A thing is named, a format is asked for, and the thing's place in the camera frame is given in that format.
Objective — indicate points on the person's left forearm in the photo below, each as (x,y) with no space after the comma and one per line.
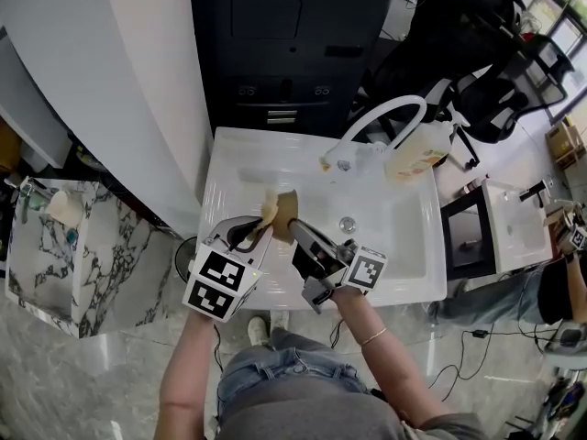
(183,374)

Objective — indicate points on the brown bowl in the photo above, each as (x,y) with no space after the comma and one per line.
(286,216)

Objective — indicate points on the large white ceramic sink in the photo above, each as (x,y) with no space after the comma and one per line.
(394,245)

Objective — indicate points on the person's blue jeans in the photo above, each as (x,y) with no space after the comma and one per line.
(284,369)

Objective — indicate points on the beige cup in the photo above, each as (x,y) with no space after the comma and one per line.
(64,206)

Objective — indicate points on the black sink frame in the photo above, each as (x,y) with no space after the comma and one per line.
(449,236)

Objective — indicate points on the person's white shoe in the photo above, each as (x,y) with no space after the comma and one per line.
(280,321)
(258,330)

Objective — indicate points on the white gooseneck faucet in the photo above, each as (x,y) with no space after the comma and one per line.
(408,101)

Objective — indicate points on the person's grey shirt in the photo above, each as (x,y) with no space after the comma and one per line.
(321,417)

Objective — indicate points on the yellow sponge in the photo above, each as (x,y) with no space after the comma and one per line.
(269,209)

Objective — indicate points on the black high-back office chair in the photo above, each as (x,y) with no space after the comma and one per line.
(435,30)

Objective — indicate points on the marble pattern sink cabinet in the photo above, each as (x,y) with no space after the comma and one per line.
(101,255)

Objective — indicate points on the tall black machine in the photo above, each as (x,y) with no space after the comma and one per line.
(284,39)

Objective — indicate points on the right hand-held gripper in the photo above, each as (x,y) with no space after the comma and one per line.
(364,271)

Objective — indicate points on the black faucet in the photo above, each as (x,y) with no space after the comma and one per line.
(534,193)

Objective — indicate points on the orange label soap pump bottle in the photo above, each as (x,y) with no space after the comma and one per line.
(415,158)

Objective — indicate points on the person's right white shoe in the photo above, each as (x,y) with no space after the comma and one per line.
(280,321)

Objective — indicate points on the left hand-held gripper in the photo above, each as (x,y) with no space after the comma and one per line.
(220,287)

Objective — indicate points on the black waste bin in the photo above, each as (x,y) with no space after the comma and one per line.
(183,259)

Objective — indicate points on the person's right forearm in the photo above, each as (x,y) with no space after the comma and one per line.
(399,374)

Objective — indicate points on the metal sink drain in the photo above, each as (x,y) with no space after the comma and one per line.
(348,223)

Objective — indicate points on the black mesh office chair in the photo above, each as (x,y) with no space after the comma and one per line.
(495,103)

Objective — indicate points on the person's left white shoe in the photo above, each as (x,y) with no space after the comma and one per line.
(258,330)

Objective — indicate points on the small white sink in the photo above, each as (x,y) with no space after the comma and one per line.
(520,232)

